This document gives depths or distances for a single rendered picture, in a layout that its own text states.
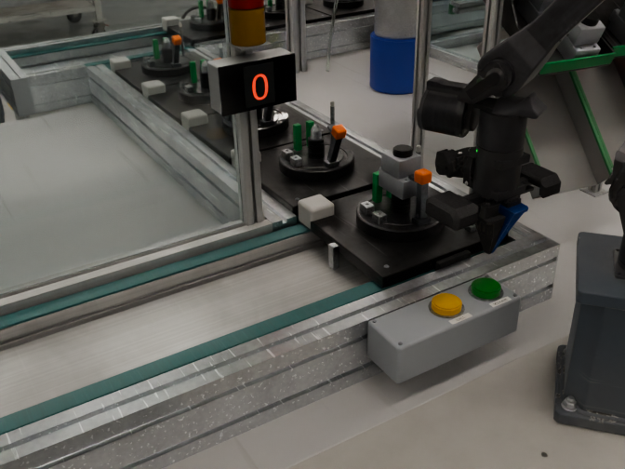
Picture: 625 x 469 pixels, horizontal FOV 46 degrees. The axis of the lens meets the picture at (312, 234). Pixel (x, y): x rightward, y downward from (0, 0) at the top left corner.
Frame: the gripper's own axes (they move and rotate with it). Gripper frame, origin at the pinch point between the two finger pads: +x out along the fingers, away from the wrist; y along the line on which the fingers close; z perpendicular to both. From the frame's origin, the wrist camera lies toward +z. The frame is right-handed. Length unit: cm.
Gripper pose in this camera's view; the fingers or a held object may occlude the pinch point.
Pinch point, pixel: (490, 230)
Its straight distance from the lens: 100.0
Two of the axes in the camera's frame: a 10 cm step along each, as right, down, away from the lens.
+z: -5.4, -4.1, 7.4
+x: 0.2, 8.7, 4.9
